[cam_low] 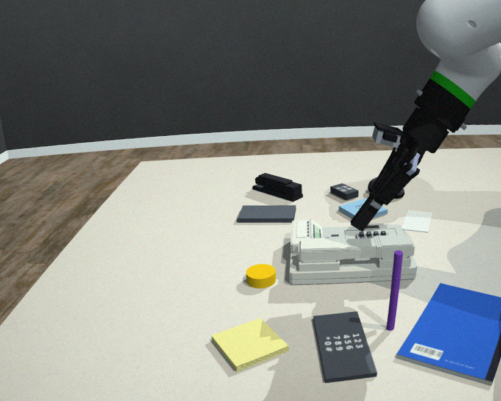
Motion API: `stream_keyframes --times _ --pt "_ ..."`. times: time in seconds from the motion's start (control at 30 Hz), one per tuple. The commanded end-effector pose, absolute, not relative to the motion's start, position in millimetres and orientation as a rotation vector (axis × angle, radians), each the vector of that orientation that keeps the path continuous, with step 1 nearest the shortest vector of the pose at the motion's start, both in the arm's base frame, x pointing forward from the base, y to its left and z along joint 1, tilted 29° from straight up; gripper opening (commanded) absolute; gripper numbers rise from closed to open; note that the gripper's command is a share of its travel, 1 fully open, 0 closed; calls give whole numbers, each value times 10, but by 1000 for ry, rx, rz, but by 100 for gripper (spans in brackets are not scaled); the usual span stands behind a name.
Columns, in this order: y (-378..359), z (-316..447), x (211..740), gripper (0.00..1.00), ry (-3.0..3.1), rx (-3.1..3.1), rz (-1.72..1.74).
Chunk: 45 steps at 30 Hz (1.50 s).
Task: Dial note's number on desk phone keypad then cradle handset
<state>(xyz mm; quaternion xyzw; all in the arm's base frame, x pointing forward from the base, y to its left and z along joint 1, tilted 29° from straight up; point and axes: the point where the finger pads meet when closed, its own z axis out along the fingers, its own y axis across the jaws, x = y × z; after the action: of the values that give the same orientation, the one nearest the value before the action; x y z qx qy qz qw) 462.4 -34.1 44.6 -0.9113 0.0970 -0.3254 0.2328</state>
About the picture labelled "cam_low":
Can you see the blue notebook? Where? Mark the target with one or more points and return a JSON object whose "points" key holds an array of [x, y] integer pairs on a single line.
{"points": [[459, 333]]}

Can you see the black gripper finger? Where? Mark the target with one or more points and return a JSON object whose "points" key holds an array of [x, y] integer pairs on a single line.
{"points": [[395, 181], [385, 171]]}

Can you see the dark grey computer mouse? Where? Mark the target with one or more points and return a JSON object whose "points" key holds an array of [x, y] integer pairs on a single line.
{"points": [[401, 194]]}

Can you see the pale yellow sticky note pad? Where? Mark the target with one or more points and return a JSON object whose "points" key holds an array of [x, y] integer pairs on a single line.
{"points": [[249, 344]]}

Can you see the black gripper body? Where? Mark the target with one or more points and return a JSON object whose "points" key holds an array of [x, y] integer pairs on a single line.
{"points": [[425, 135]]}

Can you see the grey phone keypad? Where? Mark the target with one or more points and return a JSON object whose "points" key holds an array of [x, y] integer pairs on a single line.
{"points": [[343, 347]]}

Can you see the yellow short cylinder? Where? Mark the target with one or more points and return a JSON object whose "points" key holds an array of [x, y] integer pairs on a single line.
{"points": [[261, 276]]}

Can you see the white rectangular sheet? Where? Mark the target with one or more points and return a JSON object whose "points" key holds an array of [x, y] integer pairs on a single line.
{"points": [[417, 221]]}

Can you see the purple cylinder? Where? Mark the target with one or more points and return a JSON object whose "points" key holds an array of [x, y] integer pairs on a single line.
{"points": [[396, 276]]}

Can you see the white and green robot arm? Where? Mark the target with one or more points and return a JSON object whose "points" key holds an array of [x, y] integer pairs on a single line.
{"points": [[466, 36]]}

